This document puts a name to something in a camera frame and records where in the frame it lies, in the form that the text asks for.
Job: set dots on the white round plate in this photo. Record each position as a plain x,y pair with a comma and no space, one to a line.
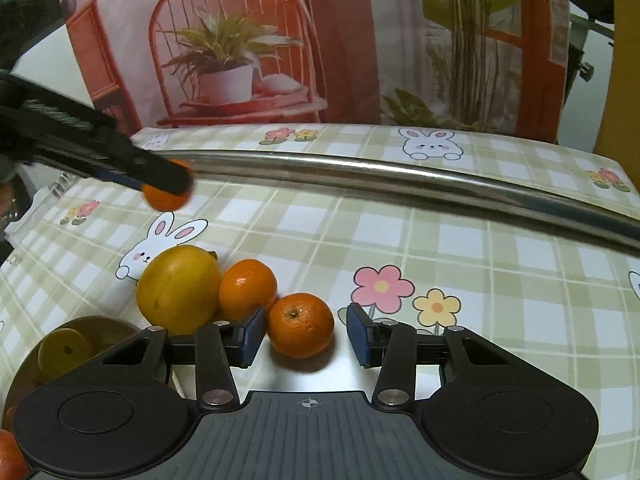
102,332

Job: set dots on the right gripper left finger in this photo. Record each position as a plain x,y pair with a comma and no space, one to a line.
235,343

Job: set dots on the large yellow grapefruit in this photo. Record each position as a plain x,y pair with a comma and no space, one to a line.
179,289

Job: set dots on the brown wooden board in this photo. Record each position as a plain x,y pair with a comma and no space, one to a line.
618,138

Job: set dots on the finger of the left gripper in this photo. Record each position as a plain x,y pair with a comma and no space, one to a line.
137,168

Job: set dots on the red apple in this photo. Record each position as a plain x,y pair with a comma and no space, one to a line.
12,463

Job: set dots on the orange tangerine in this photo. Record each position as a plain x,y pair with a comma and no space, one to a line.
246,286
166,202
300,326

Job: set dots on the checked bunny tablecloth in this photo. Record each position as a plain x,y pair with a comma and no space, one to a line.
566,306

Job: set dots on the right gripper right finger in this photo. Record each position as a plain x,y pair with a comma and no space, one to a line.
371,339

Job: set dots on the curved steel sword blade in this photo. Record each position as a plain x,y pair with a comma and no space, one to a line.
504,201

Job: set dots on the yellow-green pear-like fruit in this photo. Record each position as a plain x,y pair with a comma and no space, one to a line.
63,350

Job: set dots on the printed plant backdrop cloth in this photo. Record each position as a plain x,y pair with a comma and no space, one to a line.
481,65

